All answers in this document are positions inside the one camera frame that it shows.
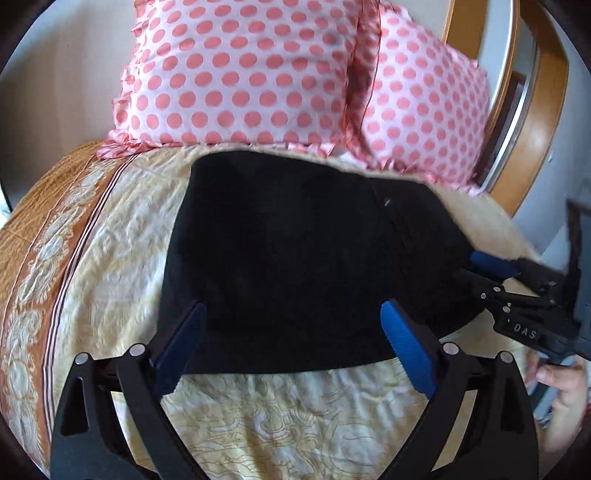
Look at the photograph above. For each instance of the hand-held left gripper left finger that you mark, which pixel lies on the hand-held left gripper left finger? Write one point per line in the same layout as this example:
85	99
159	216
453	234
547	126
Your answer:
184	346

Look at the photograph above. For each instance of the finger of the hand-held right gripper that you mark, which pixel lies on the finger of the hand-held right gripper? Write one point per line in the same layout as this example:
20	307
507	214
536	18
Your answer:
494	265
485	290

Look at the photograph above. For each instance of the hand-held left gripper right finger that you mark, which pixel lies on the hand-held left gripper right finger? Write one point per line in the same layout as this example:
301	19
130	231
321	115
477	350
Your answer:
408	350

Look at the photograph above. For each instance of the black pants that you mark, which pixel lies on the black pants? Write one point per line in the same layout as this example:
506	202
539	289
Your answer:
286	258

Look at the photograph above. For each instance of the person's right hand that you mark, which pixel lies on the person's right hand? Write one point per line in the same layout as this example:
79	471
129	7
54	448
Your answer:
565	401

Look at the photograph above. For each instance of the yellow patterned bedspread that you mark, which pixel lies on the yellow patterned bedspread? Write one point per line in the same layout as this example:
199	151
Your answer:
115	258

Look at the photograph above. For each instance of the wooden framed mirror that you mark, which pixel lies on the wooden framed mirror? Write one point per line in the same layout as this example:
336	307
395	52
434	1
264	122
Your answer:
549	129

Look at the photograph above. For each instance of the pink polka dot pillow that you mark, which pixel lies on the pink polka dot pillow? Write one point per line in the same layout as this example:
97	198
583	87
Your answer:
240	74
425	106

